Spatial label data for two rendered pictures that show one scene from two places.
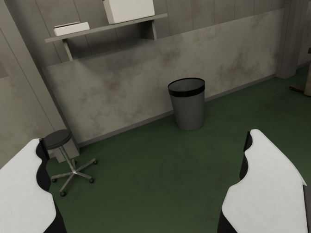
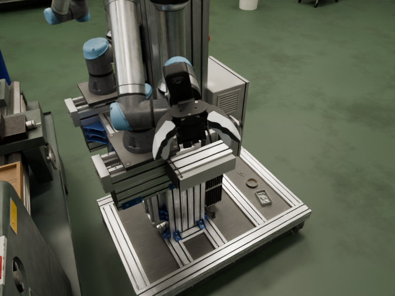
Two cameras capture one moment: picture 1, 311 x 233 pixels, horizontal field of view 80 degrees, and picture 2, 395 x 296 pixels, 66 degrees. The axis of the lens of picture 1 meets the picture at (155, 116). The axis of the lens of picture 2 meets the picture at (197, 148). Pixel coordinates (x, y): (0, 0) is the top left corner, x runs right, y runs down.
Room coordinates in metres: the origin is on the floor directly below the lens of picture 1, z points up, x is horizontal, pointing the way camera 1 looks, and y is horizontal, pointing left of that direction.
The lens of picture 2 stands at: (0.49, -0.09, 1.91)
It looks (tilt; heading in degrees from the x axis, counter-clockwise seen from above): 40 degrees down; 166
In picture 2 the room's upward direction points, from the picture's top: straight up
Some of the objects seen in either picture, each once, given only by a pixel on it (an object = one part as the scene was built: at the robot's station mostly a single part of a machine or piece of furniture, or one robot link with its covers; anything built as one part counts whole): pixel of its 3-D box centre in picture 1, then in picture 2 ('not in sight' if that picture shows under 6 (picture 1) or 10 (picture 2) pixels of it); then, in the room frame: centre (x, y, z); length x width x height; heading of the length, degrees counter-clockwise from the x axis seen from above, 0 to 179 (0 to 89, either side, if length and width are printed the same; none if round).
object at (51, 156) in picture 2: not in sight; (40, 151); (-1.05, -0.66, 0.73); 0.27 x 0.12 x 0.27; 11
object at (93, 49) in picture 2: not in sight; (99, 55); (-0.94, -0.20, 1.33); 0.13 x 0.12 x 0.14; 127
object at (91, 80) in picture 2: not in sight; (102, 78); (-0.93, -0.21, 1.21); 0.15 x 0.15 x 0.10
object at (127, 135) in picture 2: not in sight; (140, 131); (-0.46, -0.07, 1.21); 0.15 x 0.15 x 0.10
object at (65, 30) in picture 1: (71, 28); not in sight; (2.25, 0.68, 1.66); 0.35 x 0.34 x 0.09; 106
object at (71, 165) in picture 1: (65, 158); not in sight; (1.86, 1.18, 0.32); 0.60 x 0.57 x 0.63; 2
